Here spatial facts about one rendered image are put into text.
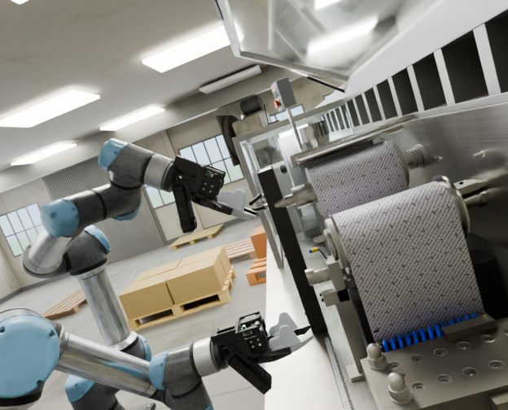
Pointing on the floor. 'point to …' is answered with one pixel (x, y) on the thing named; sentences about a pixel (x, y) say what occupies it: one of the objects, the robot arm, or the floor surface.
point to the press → (229, 127)
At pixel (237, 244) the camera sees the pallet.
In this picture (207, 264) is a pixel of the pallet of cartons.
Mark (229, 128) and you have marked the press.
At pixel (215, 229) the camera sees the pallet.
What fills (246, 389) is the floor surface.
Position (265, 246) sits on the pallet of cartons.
